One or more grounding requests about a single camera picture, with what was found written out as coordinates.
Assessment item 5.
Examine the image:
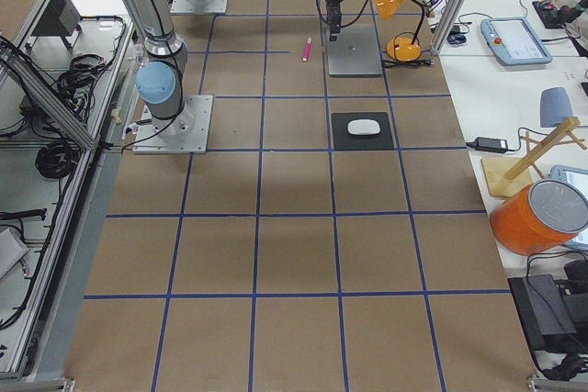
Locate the pink pen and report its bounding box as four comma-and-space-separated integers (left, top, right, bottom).
301, 37, 312, 62

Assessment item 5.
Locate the white computer mouse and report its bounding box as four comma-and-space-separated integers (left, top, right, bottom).
347, 118, 380, 137

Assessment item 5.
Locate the black mousepad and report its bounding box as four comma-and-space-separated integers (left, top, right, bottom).
331, 112, 394, 151

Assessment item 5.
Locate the silver laptop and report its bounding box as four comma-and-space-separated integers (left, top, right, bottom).
326, 24, 382, 78

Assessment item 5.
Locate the orange desk lamp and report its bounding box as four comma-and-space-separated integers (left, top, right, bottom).
372, 0, 424, 65

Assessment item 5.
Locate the black power adapter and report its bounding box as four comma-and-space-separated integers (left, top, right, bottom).
472, 137, 508, 153

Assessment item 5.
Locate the wooden stand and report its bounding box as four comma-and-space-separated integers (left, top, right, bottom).
481, 116, 587, 198

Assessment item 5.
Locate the orange cylindrical container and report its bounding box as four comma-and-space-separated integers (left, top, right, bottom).
490, 179, 587, 256

